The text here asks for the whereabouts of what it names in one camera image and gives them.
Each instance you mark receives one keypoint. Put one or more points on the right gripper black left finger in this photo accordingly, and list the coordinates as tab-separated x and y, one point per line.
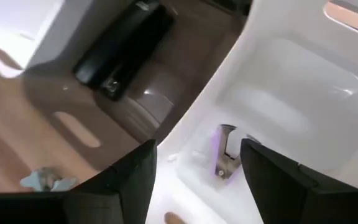
104	202

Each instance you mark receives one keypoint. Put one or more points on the white plastic bin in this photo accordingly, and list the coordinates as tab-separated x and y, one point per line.
11	25
291	93

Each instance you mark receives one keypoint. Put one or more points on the dark grey plastic bin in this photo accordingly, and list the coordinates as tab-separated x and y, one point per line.
172	81

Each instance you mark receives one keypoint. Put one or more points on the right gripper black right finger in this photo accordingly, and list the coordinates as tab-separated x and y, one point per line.
291	199

